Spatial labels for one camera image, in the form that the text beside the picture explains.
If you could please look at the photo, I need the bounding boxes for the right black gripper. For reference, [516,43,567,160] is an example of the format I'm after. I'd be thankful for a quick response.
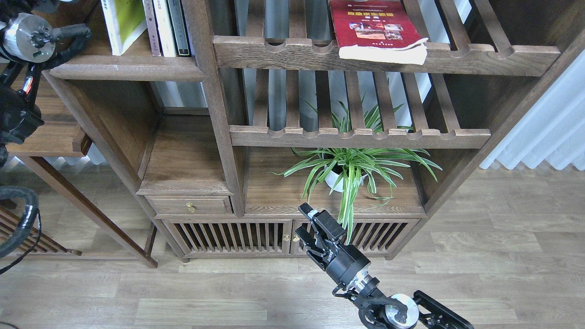
[295,203,372,289]

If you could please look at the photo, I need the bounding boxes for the maroon book white characters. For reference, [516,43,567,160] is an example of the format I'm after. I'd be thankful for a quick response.
[142,0,162,57]

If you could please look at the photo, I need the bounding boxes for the yellow green book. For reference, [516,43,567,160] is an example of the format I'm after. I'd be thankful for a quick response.
[101,0,147,56]

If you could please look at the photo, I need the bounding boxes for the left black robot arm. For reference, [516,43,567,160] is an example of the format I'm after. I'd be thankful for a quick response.
[0,0,92,165]

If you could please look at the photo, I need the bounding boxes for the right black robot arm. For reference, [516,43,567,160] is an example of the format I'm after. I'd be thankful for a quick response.
[295,203,473,329]

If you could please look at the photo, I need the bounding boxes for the red book on top shelf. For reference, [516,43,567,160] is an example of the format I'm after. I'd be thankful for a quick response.
[329,0,428,65]

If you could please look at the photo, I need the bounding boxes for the white plant pot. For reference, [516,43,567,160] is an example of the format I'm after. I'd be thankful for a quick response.
[322,164,367,194]

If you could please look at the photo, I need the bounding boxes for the brass drawer knob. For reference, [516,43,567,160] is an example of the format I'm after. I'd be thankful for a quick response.
[186,203,197,214]

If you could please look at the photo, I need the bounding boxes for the dark wooden bookshelf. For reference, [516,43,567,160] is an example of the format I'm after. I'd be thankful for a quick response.
[47,0,584,260]

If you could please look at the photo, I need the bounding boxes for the white curtain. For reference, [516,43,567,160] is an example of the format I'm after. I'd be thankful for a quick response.
[480,52,585,170]

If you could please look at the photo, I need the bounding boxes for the white upright book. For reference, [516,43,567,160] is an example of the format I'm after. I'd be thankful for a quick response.
[153,0,177,58]

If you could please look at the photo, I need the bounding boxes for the dark green upright book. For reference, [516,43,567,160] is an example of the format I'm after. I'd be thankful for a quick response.
[167,0,191,57]

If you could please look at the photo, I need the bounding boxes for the wooden side table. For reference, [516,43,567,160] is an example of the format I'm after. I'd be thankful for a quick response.
[7,76,158,268]

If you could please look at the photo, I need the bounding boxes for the slatted wooden bench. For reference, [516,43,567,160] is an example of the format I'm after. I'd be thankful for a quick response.
[0,206,82,257]

